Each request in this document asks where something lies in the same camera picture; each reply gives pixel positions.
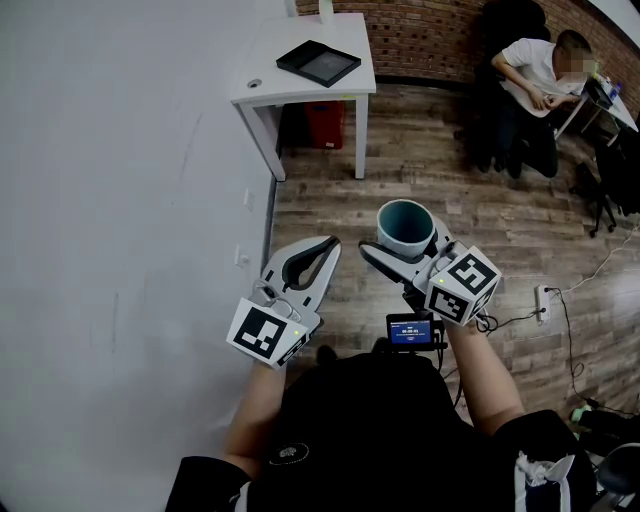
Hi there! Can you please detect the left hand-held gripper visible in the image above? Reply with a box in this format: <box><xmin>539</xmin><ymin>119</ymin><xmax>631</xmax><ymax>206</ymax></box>
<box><xmin>226</xmin><ymin>235</ymin><xmax>343</xmax><ymax>371</ymax></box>

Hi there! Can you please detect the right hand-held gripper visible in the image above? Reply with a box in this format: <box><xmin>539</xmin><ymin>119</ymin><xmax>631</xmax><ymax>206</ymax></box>
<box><xmin>358</xmin><ymin>216</ymin><xmax>503</xmax><ymax>328</ymax></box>

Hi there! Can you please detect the teal cup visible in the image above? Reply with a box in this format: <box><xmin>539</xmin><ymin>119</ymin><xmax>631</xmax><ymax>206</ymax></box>
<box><xmin>375</xmin><ymin>199</ymin><xmax>438</xmax><ymax>260</ymax></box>

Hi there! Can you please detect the person's right forearm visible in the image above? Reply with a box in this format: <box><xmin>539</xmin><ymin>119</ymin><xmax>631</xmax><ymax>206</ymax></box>
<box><xmin>443</xmin><ymin>319</ymin><xmax>527</xmax><ymax>442</ymax></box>

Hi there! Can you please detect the person's left forearm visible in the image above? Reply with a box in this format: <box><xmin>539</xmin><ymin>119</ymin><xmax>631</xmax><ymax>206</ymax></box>
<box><xmin>219</xmin><ymin>357</ymin><xmax>290</xmax><ymax>482</ymax></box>

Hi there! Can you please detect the small black display device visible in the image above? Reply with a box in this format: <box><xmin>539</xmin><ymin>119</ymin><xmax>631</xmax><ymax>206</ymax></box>
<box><xmin>385</xmin><ymin>312</ymin><xmax>448</xmax><ymax>357</ymax></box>

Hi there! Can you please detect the white power strip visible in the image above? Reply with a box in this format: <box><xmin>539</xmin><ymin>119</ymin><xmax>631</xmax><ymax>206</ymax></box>
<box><xmin>534</xmin><ymin>284</ymin><xmax>553</xmax><ymax>326</ymax></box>

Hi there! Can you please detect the red box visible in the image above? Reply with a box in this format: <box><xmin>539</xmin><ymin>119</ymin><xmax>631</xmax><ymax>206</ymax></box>
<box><xmin>303</xmin><ymin>100</ymin><xmax>347</xmax><ymax>151</ymax></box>

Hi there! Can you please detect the person's black shirt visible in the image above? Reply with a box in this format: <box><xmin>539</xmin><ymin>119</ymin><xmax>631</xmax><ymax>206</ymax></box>
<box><xmin>164</xmin><ymin>347</ymin><xmax>597</xmax><ymax>512</ymax></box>

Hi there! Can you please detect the white table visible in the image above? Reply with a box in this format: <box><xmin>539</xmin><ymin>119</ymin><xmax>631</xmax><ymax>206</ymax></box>
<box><xmin>230</xmin><ymin>12</ymin><xmax>378</xmax><ymax>183</ymax></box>

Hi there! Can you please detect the black office chair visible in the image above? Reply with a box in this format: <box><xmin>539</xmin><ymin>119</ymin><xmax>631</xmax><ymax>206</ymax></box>
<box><xmin>568</xmin><ymin>132</ymin><xmax>640</xmax><ymax>239</ymax></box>

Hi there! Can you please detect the black square tray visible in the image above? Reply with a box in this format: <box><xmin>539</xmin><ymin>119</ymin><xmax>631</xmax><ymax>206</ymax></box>
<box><xmin>275</xmin><ymin>39</ymin><xmax>363</xmax><ymax>89</ymax></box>

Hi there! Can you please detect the black high-back chair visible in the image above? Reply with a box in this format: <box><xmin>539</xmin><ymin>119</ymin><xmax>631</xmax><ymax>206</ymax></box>
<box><xmin>472</xmin><ymin>0</ymin><xmax>552</xmax><ymax>81</ymax></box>

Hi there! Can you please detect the white desk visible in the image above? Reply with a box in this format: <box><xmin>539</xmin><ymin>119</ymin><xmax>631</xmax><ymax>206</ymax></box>
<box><xmin>553</xmin><ymin>74</ymin><xmax>640</xmax><ymax>147</ymax></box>

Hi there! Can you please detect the white stand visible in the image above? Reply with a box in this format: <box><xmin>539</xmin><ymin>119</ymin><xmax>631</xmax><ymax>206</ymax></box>
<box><xmin>283</xmin><ymin>0</ymin><xmax>337</xmax><ymax>27</ymax></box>

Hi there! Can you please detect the black round stool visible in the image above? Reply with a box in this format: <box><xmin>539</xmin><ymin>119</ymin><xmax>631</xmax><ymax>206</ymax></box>
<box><xmin>593</xmin><ymin>443</ymin><xmax>640</xmax><ymax>504</ymax></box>

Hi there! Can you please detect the black cable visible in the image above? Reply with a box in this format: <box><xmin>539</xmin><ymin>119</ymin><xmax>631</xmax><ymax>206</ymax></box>
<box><xmin>548</xmin><ymin>286</ymin><xmax>609</xmax><ymax>409</ymax></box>

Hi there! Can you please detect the white cable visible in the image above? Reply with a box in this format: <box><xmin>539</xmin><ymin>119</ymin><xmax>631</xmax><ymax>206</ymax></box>
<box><xmin>548</xmin><ymin>222</ymin><xmax>640</xmax><ymax>297</ymax></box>

